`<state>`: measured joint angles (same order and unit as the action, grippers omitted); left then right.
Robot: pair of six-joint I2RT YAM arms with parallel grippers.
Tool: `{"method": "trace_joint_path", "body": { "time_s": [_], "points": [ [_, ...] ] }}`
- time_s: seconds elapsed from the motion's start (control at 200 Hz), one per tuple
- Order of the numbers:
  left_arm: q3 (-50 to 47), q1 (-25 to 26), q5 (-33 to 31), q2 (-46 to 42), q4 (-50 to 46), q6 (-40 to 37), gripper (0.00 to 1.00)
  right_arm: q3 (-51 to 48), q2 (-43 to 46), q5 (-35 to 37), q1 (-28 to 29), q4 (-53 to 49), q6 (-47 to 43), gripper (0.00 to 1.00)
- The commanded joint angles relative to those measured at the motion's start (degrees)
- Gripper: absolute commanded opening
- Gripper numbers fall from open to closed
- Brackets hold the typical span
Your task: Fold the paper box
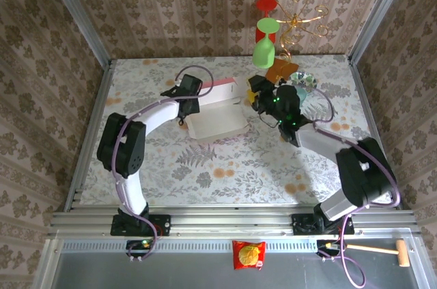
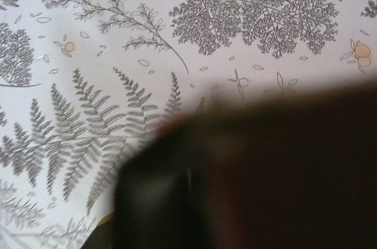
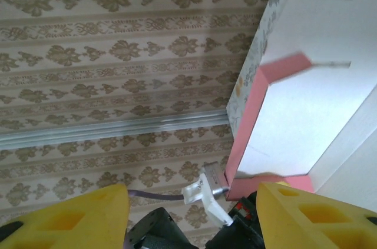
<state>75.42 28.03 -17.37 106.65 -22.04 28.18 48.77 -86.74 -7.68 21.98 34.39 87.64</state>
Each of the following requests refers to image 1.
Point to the pink paper box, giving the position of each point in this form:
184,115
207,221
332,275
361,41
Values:
218,125

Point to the long aluminium base rail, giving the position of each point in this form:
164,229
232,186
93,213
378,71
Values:
232,222

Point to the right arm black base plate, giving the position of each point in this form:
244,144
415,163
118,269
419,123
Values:
302,224

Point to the right aluminium corner post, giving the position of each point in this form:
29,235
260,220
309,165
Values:
379,12

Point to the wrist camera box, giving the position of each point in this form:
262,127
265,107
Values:
190,84
260,83

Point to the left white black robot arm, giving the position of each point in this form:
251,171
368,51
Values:
129,145

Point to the floral table mat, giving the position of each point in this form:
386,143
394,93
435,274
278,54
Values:
239,173

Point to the green plastic wine glass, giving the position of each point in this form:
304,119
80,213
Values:
263,55

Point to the aluminium table side rail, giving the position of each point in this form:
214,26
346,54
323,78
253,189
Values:
99,104
365,104

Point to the orange paper packet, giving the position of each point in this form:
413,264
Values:
273,72

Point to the left aluminium corner post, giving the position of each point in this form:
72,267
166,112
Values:
78,12

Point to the right aluminium table side rail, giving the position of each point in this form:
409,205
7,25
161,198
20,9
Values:
365,104

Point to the right small black connector box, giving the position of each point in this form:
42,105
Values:
322,244

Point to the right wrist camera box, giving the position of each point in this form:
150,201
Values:
260,83

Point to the small wooden mallet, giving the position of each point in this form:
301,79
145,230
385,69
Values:
402,253

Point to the left small black connector box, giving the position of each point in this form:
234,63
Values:
134,244

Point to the small black connector box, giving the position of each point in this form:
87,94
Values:
322,244
134,244

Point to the left aluminium table side rail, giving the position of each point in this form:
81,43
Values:
99,104

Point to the red snack packet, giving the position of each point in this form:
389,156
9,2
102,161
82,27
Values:
248,255

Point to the aluminium corner post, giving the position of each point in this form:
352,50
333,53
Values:
78,12
379,12

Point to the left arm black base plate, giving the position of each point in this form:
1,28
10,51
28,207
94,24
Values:
162,225

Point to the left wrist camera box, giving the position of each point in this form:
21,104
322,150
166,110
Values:
190,84

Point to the red plastic wine glass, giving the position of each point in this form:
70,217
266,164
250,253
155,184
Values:
268,3

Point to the grey metal plate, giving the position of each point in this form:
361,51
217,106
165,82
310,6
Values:
187,272

